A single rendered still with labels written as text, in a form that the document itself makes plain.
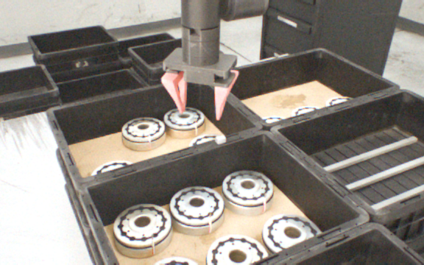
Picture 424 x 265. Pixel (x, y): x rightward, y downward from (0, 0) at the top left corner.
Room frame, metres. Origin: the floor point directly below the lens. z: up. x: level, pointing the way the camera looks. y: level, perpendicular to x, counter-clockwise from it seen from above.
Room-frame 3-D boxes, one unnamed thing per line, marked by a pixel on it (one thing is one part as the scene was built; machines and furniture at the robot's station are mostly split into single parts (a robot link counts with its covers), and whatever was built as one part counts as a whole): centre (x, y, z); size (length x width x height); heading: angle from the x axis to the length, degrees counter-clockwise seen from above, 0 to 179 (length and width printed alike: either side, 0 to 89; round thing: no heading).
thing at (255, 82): (0.99, -0.23, 0.87); 0.40 x 0.30 x 0.11; 118
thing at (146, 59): (2.01, 0.16, 0.37); 0.40 x 0.30 x 0.45; 119
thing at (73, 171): (0.80, 0.12, 0.92); 0.40 x 0.30 x 0.02; 118
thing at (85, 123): (0.80, 0.12, 0.87); 0.40 x 0.30 x 0.11; 118
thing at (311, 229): (0.53, -0.15, 0.86); 0.10 x 0.10 x 0.01
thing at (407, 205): (0.72, -0.37, 0.92); 0.40 x 0.30 x 0.02; 118
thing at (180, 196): (0.60, 0.02, 0.86); 0.10 x 0.10 x 0.01
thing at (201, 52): (0.61, 0.01, 1.17); 0.10 x 0.07 x 0.07; 72
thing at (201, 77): (0.60, -0.01, 1.10); 0.07 x 0.07 x 0.09; 72
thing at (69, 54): (2.17, 0.71, 0.37); 0.40 x 0.30 x 0.45; 119
